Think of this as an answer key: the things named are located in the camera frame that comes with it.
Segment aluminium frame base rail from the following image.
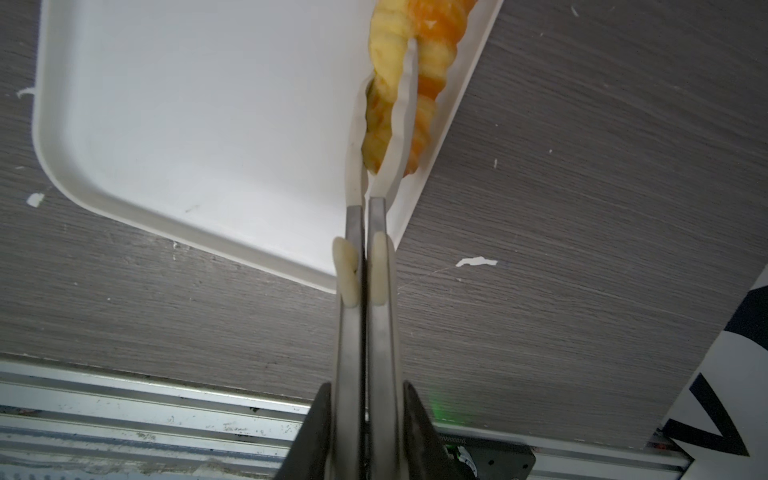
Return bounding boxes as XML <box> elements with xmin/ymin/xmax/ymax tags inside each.
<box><xmin>1</xmin><ymin>357</ymin><xmax>690</xmax><ymax>479</ymax></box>

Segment metal tongs white tips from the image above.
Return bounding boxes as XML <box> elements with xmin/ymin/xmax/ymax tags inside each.
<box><xmin>327</xmin><ymin>39</ymin><xmax>419</xmax><ymax>479</ymax></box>

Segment white plastic tray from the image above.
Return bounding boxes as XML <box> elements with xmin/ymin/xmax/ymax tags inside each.
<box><xmin>32</xmin><ymin>0</ymin><xmax>505</xmax><ymax>295</ymax></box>

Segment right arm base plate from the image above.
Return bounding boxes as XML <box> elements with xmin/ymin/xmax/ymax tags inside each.
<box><xmin>438</xmin><ymin>433</ymin><xmax>536</xmax><ymax>480</ymax></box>

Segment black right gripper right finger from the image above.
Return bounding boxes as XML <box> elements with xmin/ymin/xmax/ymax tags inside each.
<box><xmin>403</xmin><ymin>381</ymin><xmax>462</xmax><ymax>480</ymax></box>

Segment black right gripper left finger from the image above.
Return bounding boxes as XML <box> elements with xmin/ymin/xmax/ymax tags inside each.
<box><xmin>274</xmin><ymin>382</ymin><xmax>332</xmax><ymax>480</ymax></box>

